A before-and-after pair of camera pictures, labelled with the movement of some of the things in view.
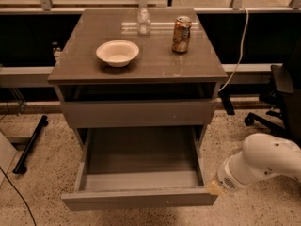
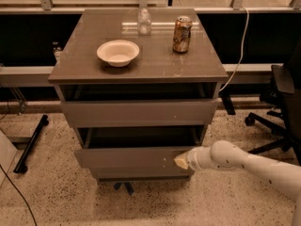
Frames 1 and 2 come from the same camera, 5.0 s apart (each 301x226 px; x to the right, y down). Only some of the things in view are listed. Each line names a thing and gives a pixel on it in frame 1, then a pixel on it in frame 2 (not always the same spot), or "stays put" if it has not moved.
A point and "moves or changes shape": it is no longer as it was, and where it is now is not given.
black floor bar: x=20 y=168 stays put
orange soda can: x=181 y=41 stays put
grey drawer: x=131 y=169 moves or changes shape
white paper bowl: x=118 y=53 stays put
